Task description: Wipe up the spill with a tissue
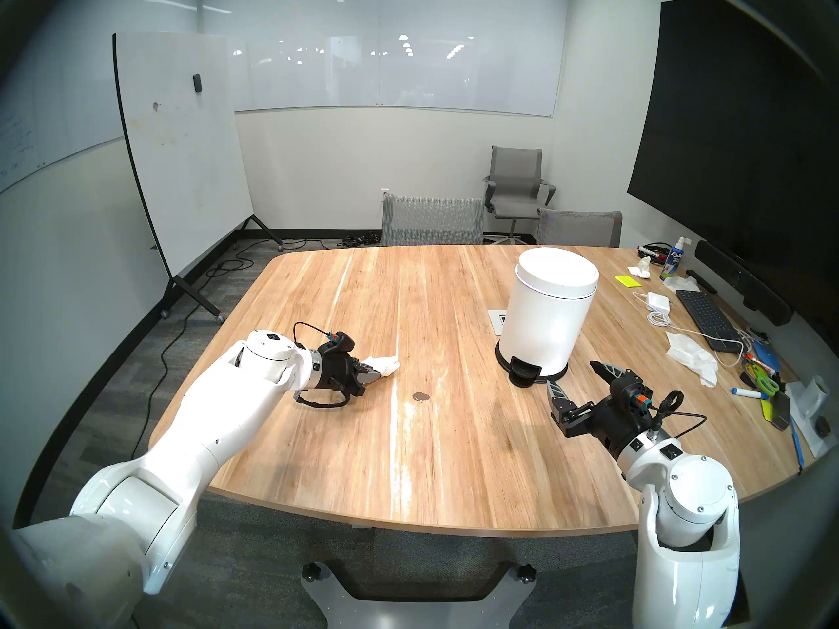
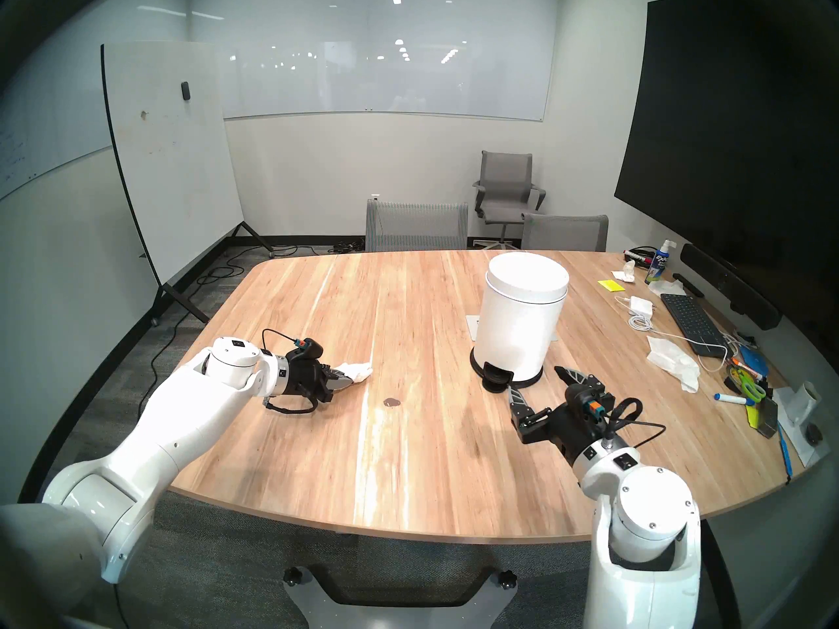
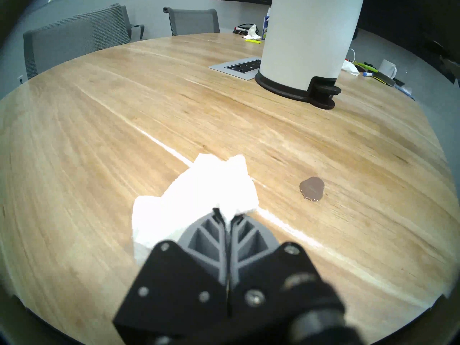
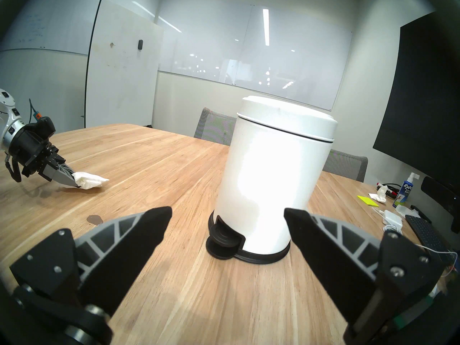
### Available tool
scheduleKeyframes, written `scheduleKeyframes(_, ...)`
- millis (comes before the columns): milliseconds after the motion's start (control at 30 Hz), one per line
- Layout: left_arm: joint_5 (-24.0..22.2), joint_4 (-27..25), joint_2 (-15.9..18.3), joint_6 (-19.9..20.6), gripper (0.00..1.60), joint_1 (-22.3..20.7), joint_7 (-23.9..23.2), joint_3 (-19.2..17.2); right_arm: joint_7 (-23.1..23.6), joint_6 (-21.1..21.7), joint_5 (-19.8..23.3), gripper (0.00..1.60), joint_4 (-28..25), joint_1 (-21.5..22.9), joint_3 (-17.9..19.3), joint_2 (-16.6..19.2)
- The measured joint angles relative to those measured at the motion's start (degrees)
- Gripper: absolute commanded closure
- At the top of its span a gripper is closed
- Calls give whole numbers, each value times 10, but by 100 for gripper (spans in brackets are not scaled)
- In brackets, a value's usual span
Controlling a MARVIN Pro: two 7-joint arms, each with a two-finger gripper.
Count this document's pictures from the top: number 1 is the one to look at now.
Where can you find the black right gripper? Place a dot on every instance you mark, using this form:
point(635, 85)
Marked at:
point(609, 424)

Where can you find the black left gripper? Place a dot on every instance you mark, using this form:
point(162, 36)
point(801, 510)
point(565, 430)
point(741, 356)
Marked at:
point(341, 372)

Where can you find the white wiping tissue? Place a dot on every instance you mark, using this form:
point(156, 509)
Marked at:
point(388, 365)

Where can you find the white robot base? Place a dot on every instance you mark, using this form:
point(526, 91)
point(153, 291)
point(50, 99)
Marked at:
point(419, 608)

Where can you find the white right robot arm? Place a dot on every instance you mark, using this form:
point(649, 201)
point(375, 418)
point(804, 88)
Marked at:
point(688, 503)

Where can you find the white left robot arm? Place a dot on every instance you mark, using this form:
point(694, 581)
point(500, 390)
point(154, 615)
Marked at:
point(216, 424)

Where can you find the large crumpled white tissue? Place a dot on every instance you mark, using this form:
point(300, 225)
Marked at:
point(691, 356)

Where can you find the small crumpled white tissue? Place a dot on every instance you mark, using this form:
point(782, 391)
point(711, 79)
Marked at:
point(641, 267)

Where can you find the flat white tissue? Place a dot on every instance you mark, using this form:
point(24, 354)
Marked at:
point(682, 284)

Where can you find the white pedal trash can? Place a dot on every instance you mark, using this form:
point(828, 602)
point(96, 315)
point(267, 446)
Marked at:
point(547, 313)

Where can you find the grey table outlet panel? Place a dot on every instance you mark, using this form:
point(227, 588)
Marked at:
point(496, 321)

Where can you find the white power adapter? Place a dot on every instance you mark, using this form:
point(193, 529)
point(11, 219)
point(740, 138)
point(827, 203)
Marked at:
point(658, 301)

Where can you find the yellow sticky notes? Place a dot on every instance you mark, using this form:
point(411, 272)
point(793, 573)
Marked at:
point(628, 281)

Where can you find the black keyboard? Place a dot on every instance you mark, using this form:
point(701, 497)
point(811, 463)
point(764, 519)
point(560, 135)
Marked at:
point(708, 316)

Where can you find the whiteboard cleaner spray bottle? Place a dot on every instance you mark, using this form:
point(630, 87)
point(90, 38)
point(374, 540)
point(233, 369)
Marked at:
point(673, 264)

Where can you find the bundle of whiteboard markers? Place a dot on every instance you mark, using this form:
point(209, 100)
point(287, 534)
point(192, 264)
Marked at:
point(652, 249)

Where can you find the grey fabric-back chair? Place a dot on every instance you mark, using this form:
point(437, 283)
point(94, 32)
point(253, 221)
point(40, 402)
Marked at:
point(580, 229)

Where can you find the blue capped marker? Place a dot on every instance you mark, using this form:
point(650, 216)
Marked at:
point(747, 392)

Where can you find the grey mesh-back chair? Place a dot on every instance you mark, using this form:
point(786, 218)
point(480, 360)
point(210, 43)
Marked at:
point(432, 221)

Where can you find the blue flat pad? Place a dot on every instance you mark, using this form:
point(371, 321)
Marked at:
point(765, 358)

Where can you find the black video soundbar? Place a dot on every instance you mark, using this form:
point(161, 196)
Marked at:
point(741, 280)

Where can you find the black and yellow block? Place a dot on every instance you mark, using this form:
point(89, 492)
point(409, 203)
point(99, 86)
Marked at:
point(779, 411)

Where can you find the grey swivel office chair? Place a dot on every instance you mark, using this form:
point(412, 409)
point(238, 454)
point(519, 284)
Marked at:
point(514, 175)

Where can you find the blue pen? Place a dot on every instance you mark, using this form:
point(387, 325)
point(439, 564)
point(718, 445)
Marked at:
point(797, 444)

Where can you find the white mug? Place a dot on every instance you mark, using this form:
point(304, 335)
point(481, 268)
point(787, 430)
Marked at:
point(817, 395)

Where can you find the black round cap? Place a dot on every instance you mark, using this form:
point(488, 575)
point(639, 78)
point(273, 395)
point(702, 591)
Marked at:
point(822, 426)

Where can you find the rolling whiteboard on stand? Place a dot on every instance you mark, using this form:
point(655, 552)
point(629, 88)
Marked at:
point(183, 143)

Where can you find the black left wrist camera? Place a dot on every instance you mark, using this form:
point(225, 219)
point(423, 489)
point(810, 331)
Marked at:
point(342, 344)

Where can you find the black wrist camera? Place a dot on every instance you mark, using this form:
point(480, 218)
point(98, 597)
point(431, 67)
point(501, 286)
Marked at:
point(629, 392)
point(342, 344)

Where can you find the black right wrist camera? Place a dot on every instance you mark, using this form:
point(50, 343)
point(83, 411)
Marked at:
point(629, 392)

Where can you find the large black wall screen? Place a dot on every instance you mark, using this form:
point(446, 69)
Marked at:
point(734, 130)

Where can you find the glass wall board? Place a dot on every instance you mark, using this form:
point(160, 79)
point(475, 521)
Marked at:
point(393, 57)

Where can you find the wall whiteboard with handwriting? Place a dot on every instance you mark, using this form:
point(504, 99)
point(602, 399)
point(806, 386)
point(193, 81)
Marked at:
point(39, 130)

